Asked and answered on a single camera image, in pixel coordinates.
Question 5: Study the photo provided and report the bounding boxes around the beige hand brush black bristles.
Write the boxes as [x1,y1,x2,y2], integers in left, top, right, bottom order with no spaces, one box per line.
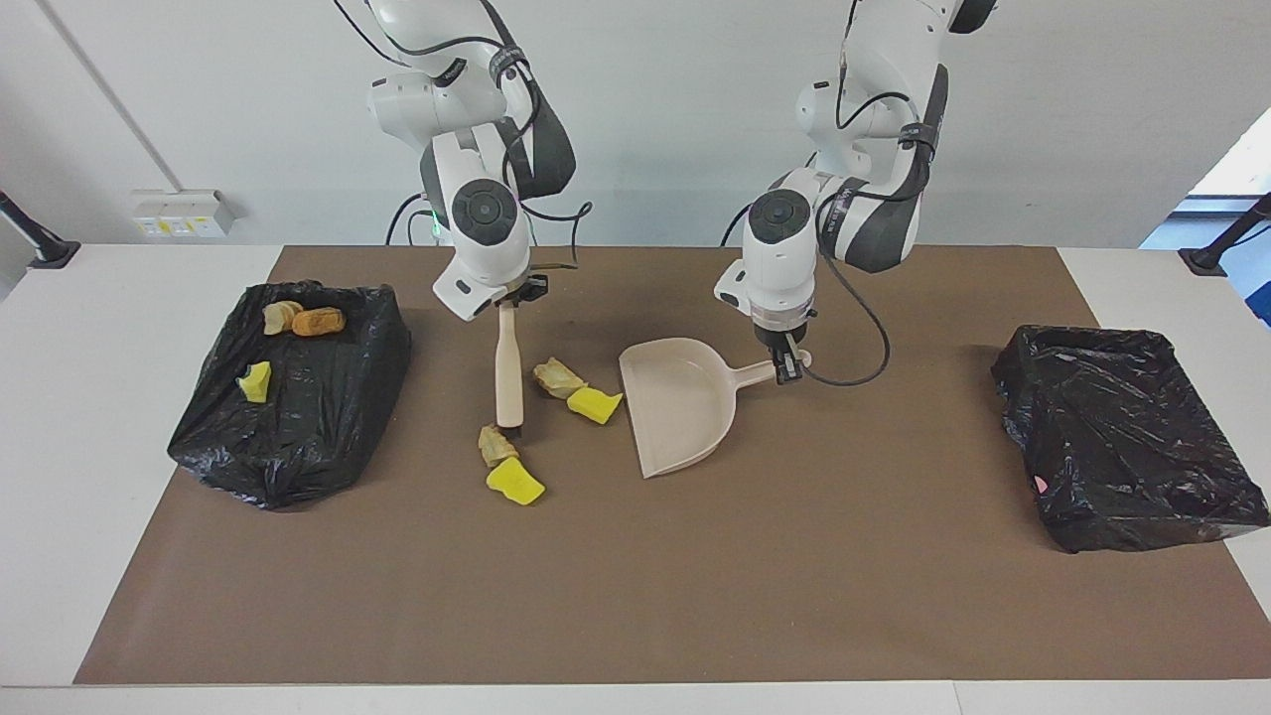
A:
[494,298,528,440]

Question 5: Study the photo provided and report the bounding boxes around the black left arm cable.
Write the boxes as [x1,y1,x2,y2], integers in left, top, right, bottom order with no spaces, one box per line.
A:
[799,0,944,388]

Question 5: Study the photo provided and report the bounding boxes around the black bag bin pink spot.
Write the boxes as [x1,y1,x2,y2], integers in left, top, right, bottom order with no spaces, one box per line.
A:
[991,325,1271,554]

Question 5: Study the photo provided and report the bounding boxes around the black right base cable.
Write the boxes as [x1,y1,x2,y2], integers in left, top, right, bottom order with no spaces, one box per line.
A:
[385,192,433,246]

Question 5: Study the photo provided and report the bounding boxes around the white wall cable duct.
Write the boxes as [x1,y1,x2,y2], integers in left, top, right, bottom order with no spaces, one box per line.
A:
[38,0,190,196]

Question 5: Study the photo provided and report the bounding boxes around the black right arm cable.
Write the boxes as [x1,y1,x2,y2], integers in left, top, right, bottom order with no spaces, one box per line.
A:
[333,0,595,271]

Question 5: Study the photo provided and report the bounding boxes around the white wall socket box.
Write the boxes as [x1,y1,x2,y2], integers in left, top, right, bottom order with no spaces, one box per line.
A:
[131,189,236,239]

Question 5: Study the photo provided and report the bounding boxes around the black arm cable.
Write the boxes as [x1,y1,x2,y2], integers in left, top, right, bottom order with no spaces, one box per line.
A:
[799,0,944,388]
[333,0,595,271]

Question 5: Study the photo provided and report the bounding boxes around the black clamp stand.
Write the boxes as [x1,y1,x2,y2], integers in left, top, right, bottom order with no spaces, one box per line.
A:
[1179,194,1271,277]
[0,191,80,269]

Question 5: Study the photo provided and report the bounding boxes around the beige plastic dustpan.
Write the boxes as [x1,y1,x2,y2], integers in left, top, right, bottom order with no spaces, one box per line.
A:
[619,338,813,480]

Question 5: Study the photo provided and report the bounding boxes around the brown paper table mat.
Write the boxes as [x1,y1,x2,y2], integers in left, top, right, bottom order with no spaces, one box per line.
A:
[74,245,1271,686]

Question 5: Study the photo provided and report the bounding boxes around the black bag lined bin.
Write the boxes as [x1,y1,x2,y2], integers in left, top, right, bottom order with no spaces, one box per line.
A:
[167,280,413,512]

